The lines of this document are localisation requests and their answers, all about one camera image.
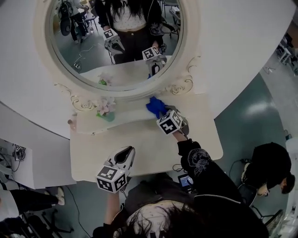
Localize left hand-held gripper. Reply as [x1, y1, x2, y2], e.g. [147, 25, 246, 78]
[95, 146, 135, 193]

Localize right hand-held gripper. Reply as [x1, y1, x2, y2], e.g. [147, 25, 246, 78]
[156, 105, 190, 135]

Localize blue cloth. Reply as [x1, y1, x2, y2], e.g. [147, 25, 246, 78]
[146, 96, 168, 119]

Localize person's right forearm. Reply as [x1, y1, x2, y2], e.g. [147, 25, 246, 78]
[173, 132, 224, 186]

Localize person's left forearm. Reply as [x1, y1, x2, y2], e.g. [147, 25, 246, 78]
[103, 189, 125, 225]

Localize cream white dressing table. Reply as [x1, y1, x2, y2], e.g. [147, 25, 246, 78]
[69, 93, 224, 183]

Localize person's legs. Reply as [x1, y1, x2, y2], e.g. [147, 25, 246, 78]
[124, 173, 196, 210]

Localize green vase with pink flowers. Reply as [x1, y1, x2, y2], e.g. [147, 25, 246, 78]
[96, 97, 116, 117]

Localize pink glass bottle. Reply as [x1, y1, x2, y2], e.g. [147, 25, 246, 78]
[67, 115, 77, 131]

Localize black tablet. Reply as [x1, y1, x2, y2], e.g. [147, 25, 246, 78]
[177, 173, 195, 193]

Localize spare hand-held gripper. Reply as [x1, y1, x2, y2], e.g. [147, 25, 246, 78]
[13, 144, 26, 161]

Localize black office chair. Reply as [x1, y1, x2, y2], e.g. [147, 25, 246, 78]
[0, 206, 75, 238]

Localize person's torso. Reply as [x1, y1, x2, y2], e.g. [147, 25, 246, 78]
[92, 183, 271, 238]

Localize black round chair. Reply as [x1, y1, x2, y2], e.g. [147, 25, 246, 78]
[237, 183, 259, 207]

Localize brown mesh chair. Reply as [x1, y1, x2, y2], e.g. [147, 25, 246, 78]
[251, 204, 287, 233]

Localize oval mirror with ornate frame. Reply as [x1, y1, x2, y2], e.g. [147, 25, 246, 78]
[34, 0, 202, 112]

